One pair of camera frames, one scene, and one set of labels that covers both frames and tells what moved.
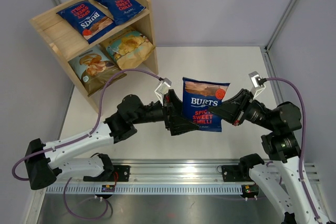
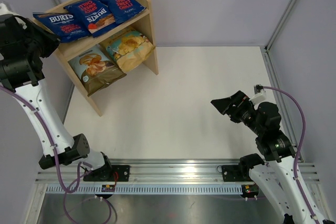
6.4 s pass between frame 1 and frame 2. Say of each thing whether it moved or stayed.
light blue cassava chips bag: stayed
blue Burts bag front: moved
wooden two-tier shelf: stayed
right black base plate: stayed
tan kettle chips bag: stayed
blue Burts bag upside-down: moved
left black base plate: stayed
